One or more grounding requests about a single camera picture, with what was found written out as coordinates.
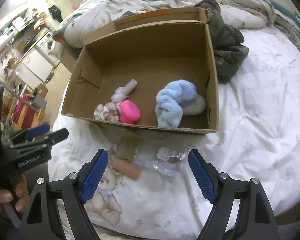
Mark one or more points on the beige lace scrunchie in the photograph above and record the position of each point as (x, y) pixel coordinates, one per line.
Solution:
(108, 112)

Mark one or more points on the clear crinkled plastic wrapper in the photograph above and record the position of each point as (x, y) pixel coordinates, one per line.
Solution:
(167, 161)

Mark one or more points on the white knotted sock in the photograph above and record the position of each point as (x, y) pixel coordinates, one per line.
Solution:
(122, 93)

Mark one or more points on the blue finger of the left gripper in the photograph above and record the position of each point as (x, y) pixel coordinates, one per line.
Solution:
(56, 137)
(37, 131)

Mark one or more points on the white washing machine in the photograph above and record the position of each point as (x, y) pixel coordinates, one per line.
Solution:
(44, 44)

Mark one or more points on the dark garment hanging on wall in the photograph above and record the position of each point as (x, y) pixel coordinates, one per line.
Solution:
(56, 13)

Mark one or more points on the brown cardboard piece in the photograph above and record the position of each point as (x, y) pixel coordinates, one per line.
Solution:
(126, 149)

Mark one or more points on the light blue fluffy sock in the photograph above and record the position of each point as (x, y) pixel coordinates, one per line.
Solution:
(177, 99)

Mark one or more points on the pink bag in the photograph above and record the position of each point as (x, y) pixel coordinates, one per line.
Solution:
(23, 116)

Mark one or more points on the pink rubber duck toy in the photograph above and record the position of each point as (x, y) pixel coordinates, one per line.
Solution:
(130, 113)

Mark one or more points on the white kitchen cabinets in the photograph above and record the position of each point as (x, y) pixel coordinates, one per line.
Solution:
(33, 69)

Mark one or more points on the peach foam tube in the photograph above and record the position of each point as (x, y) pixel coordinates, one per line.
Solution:
(128, 169)

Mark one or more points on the dark camouflage jacket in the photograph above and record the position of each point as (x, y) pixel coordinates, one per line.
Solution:
(227, 42)

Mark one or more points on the left hand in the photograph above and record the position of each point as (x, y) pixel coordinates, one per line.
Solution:
(21, 192)

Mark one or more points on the black white patterned blanket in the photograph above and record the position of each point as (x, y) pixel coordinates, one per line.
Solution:
(289, 28)

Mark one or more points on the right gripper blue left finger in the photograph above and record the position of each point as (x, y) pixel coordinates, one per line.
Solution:
(42, 220)

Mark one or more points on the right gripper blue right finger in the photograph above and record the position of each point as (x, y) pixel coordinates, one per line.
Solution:
(241, 209)

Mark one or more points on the open cardboard box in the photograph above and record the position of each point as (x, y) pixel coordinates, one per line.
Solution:
(153, 48)

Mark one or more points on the crumpled checkered beige blanket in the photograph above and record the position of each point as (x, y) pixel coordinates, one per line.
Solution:
(92, 14)

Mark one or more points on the white floral teddy duvet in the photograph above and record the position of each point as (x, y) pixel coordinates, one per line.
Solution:
(258, 136)

